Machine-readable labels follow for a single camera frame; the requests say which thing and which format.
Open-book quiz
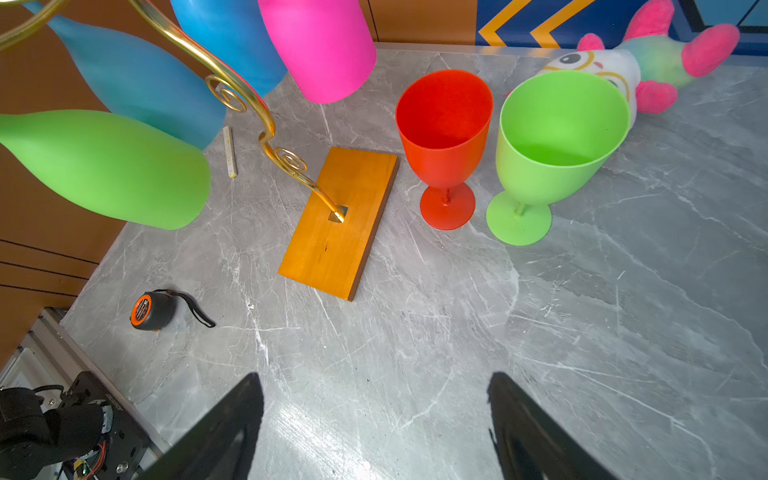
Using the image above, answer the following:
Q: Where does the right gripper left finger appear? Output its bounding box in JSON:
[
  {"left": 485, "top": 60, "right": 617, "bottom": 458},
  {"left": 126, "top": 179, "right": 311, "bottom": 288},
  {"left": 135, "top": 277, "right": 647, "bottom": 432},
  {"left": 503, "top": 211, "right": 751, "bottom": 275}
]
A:
[{"left": 140, "top": 372, "right": 264, "bottom": 480}]

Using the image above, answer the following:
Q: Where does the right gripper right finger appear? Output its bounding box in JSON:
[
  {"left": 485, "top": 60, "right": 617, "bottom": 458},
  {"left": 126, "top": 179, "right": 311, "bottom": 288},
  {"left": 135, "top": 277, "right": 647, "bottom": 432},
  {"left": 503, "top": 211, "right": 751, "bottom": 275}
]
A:
[{"left": 487, "top": 372, "right": 616, "bottom": 480}]

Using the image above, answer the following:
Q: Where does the green wine glass front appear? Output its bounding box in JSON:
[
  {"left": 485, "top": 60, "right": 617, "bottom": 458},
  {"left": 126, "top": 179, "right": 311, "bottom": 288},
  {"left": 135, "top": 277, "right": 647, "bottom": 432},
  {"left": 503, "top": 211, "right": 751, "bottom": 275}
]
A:
[{"left": 1, "top": 110, "right": 211, "bottom": 230}]

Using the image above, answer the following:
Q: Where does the green wine glass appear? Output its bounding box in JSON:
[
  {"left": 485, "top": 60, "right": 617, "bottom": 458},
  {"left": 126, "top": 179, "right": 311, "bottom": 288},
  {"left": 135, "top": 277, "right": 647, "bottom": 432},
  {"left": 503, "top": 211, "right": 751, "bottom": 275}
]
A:
[
  {"left": 1, "top": 110, "right": 211, "bottom": 230},
  {"left": 486, "top": 71, "right": 631, "bottom": 246}
]

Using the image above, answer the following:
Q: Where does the red wine glass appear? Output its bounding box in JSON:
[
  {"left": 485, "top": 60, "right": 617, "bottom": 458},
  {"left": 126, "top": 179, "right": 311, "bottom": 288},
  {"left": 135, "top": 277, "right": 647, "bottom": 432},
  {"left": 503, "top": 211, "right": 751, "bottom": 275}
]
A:
[{"left": 395, "top": 69, "right": 494, "bottom": 230}]

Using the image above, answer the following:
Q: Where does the blue wine glass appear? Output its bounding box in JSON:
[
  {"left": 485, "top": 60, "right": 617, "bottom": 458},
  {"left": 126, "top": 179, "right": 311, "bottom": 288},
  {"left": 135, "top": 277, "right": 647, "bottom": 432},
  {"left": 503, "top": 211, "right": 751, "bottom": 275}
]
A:
[
  {"left": 171, "top": 0, "right": 287, "bottom": 96},
  {"left": 48, "top": 15, "right": 226, "bottom": 150}
]

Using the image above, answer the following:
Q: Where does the pink wine glass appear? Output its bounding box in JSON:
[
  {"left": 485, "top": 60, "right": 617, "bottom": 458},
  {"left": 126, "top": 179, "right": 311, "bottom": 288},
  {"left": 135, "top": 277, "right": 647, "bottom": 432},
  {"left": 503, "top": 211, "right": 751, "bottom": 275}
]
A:
[{"left": 259, "top": 0, "right": 377, "bottom": 104}]

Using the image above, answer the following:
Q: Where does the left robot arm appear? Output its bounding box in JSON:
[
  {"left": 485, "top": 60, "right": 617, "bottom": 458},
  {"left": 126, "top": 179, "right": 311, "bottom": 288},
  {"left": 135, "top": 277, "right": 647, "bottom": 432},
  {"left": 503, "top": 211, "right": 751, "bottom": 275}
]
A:
[{"left": 1, "top": 387, "right": 114, "bottom": 479}]

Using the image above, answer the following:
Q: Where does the wooden rack base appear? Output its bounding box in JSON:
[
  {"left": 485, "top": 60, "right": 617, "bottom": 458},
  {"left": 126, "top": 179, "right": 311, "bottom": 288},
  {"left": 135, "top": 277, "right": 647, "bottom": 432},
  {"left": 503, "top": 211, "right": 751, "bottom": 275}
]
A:
[{"left": 278, "top": 147, "right": 399, "bottom": 301}]

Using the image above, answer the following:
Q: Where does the blue wine glass back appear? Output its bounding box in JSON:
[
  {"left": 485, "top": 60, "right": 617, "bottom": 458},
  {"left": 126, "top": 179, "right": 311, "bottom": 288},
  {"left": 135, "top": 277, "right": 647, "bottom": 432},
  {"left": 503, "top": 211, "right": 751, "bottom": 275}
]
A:
[{"left": 171, "top": 0, "right": 287, "bottom": 96}]

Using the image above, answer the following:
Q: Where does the orange black tape measure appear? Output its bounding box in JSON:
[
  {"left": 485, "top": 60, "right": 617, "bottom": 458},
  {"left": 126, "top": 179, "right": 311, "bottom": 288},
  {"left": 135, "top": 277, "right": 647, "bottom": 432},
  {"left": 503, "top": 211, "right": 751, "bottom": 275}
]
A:
[{"left": 130, "top": 289, "right": 217, "bottom": 331}]

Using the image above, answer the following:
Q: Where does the white plush bird toy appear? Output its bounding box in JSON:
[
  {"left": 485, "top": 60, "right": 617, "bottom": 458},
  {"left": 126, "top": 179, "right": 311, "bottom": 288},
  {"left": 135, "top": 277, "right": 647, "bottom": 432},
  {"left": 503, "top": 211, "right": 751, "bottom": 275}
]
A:
[{"left": 539, "top": 0, "right": 740, "bottom": 117}]

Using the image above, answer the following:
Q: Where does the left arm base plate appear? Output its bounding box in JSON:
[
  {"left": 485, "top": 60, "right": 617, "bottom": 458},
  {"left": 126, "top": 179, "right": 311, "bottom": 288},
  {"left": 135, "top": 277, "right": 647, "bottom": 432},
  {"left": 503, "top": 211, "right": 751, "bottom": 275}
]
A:
[{"left": 61, "top": 371, "right": 150, "bottom": 480}]

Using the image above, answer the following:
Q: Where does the aluminium front rail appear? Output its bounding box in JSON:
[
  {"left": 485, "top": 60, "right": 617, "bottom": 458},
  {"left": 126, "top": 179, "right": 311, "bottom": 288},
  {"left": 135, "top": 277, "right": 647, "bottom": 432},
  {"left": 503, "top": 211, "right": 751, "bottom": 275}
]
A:
[{"left": 1, "top": 307, "right": 170, "bottom": 479}]

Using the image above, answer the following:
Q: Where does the gold wire glass rack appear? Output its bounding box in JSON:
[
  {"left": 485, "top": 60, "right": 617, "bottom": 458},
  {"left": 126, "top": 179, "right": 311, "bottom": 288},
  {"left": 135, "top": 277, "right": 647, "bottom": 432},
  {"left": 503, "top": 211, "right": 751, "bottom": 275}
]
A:
[{"left": 1, "top": 1, "right": 320, "bottom": 193}]

